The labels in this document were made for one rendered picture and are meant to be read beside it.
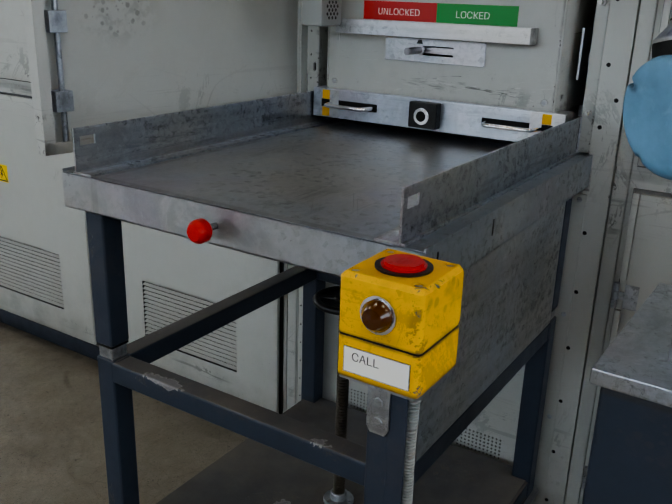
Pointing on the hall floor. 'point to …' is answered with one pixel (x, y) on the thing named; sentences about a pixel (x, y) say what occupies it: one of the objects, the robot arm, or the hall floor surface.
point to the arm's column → (630, 452)
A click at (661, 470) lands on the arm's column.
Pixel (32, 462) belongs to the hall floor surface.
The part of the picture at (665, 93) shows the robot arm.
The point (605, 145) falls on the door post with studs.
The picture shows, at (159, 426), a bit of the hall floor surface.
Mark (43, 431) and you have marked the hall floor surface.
